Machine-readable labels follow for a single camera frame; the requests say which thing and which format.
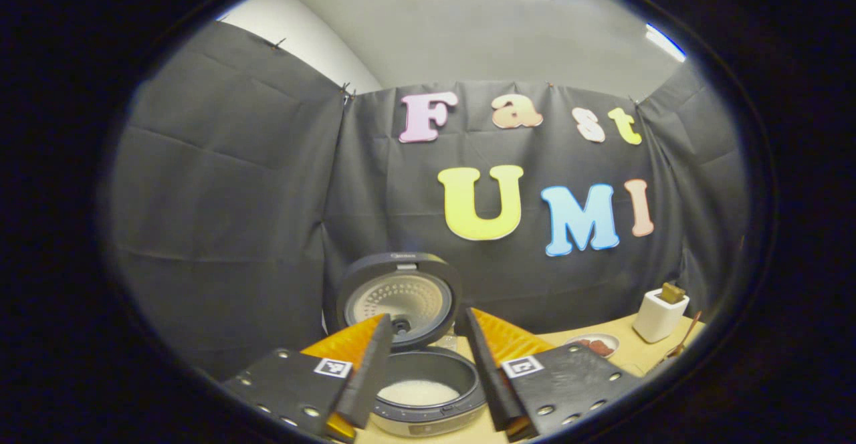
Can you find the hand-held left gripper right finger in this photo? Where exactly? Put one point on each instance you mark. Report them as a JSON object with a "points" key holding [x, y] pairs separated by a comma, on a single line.
{"points": [[485, 370]]}

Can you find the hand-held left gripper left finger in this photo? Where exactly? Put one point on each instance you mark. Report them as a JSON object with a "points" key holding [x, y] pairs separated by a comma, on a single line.
{"points": [[371, 377]]}

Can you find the white rice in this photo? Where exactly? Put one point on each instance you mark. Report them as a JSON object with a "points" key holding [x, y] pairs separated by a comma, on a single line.
{"points": [[418, 392]]}

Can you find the dark grey rice cooker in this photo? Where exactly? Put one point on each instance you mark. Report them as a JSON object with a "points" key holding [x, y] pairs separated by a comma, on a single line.
{"points": [[408, 290]]}

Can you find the brown wooden spoon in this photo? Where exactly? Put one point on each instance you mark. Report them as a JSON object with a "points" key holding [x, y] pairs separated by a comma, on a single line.
{"points": [[683, 345]]}

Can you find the small white plate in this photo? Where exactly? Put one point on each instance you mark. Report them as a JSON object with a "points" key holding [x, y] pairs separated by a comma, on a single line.
{"points": [[610, 339]]}

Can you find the white toaster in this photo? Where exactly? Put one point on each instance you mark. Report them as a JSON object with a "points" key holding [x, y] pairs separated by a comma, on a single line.
{"points": [[655, 317]]}

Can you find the brown bread slice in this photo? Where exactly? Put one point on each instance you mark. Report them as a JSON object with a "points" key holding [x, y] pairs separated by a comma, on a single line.
{"points": [[672, 293]]}

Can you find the black backdrop cloth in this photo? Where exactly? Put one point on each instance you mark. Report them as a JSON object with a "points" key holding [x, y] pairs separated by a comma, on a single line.
{"points": [[234, 196]]}

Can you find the small ceiling light panel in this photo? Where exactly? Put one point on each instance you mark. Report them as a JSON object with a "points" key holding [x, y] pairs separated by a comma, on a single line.
{"points": [[665, 41]]}

